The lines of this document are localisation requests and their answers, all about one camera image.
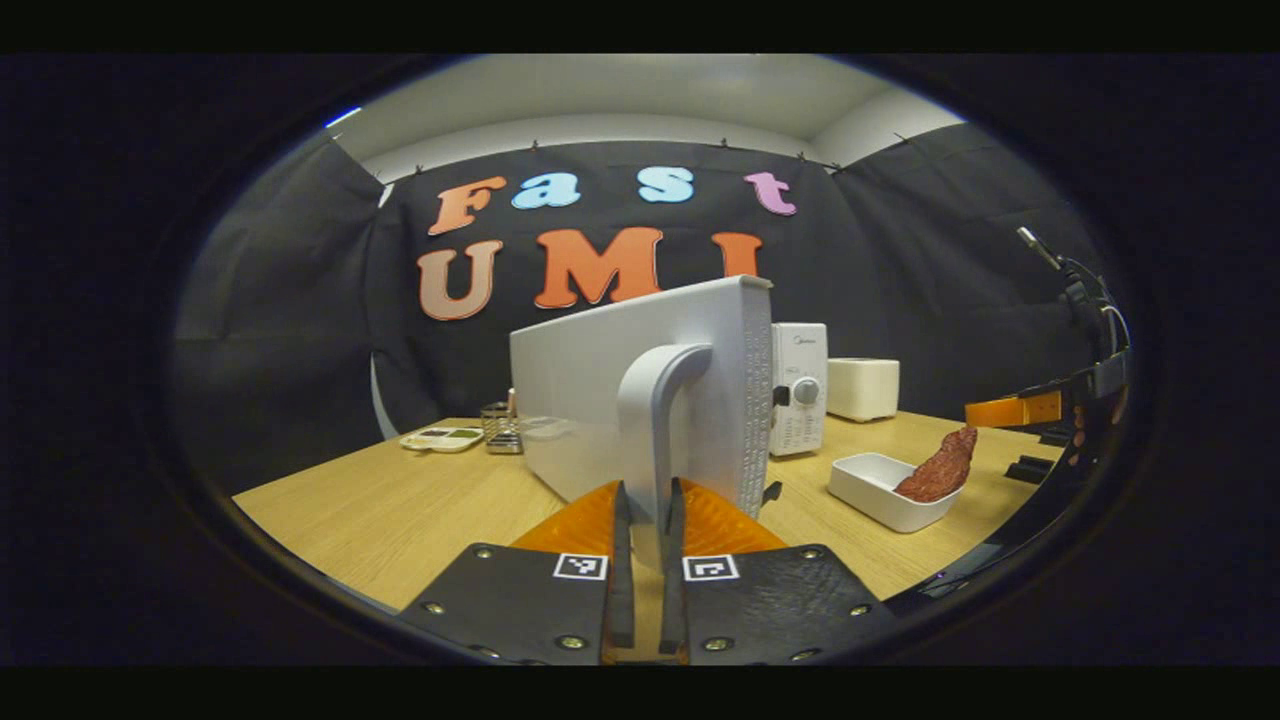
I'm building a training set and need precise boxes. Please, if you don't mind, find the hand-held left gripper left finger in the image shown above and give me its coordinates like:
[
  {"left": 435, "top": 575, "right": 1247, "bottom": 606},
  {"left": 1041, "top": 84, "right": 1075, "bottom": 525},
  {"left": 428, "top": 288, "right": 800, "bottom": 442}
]
[{"left": 398, "top": 480, "right": 637, "bottom": 667}]

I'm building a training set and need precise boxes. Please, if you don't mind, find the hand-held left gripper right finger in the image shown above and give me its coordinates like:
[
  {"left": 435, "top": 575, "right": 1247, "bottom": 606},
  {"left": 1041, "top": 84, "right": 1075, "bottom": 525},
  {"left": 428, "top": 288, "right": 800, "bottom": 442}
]
[{"left": 658, "top": 477, "right": 898, "bottom": 667}]

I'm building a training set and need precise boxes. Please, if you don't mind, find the brown meat slice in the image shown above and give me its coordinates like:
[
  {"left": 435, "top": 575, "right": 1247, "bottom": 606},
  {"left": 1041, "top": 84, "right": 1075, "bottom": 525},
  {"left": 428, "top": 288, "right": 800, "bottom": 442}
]
[{"left": 892, "top": 425, "right": 979, "bottom": 504}]

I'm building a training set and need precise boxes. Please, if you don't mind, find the white microwave oven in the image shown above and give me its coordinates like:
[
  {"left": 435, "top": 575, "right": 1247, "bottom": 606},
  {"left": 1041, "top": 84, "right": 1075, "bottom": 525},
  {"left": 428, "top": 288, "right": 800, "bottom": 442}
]
[{"left": 509, "top": 275, "right": 830, "bottom": 523}]

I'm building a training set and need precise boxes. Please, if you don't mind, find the white square appliance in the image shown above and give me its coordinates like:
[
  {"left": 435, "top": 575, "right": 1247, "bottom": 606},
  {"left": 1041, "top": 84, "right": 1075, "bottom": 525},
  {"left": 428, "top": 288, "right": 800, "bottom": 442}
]
[{"left": 827, "top": 357, "right": 901, "bottom": 423}]

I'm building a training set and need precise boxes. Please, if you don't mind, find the white rectangular tray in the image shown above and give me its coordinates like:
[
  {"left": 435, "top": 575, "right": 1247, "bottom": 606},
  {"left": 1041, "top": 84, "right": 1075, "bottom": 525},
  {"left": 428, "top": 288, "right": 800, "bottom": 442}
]
[{"left": 827, "top": 452, "right": 967, "bottom": 534}]

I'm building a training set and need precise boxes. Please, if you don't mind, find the metal mesh holder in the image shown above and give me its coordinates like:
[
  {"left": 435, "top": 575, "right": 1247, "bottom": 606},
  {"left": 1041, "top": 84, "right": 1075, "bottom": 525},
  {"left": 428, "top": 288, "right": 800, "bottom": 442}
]
[{"left": 480, "top": 400, "right": 524, "bottom": 456}]

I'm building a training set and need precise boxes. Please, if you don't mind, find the white divided plate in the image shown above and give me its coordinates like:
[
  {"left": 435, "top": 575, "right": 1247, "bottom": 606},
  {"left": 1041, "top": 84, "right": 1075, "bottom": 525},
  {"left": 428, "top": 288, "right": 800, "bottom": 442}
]
[{"left": 399, "top": 426, "right": 486, "bottom": 454}]

